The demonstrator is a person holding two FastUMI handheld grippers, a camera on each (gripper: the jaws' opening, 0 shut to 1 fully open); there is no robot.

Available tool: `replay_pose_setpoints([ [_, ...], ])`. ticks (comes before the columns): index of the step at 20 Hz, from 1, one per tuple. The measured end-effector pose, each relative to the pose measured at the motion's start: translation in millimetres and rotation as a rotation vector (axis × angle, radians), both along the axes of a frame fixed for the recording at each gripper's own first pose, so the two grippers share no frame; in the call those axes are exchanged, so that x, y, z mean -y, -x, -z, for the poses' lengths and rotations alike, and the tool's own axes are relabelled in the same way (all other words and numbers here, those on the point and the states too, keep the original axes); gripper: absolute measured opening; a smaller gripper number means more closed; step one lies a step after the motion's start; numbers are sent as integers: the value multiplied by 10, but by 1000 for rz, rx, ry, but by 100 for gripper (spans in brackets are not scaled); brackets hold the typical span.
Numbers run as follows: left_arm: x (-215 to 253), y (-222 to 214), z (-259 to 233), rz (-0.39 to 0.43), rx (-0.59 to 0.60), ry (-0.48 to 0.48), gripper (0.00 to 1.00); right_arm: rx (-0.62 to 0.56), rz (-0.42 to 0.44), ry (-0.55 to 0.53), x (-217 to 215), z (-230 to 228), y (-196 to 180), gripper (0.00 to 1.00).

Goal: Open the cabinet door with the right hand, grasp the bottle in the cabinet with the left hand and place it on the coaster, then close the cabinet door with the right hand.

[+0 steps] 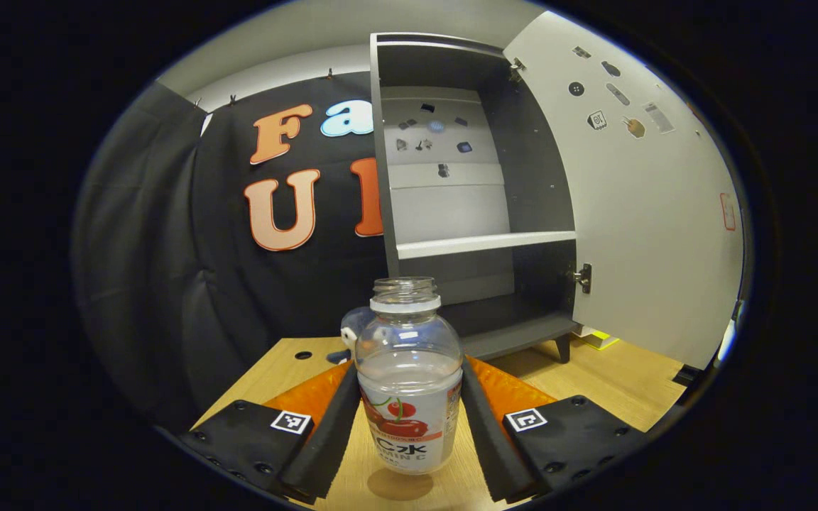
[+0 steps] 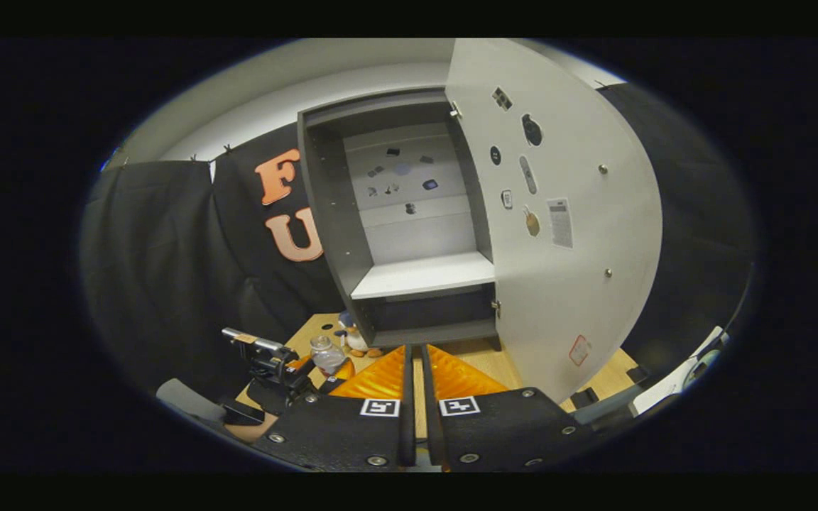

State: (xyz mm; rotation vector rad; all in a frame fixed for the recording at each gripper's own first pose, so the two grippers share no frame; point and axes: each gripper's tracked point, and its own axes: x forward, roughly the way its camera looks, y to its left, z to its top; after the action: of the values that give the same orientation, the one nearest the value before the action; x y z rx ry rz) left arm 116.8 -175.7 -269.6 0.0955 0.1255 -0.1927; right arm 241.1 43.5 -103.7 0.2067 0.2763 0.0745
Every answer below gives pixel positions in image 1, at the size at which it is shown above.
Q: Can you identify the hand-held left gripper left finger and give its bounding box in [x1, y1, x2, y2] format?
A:
[180, 361, 361, 506]

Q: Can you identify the grey cabinet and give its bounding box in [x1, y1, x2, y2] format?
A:
[370, 32, 580, 364]

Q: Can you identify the clear plastic bottle red label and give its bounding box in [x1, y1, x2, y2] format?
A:
[354, 277, 464, 475]

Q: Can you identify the penguin plush toy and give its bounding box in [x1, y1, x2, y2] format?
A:
[326, 307, 376, 366]

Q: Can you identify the row of black cloth clips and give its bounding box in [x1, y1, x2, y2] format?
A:
[192, 67, 335, 107]

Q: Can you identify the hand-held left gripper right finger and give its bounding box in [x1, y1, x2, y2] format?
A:
[459, 354, 649, 504]

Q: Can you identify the white cabinet door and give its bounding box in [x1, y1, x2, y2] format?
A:
[503, 11, 745, 370]

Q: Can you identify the black backdrop cloth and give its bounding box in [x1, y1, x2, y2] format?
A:
[72, 71, 399, 430]

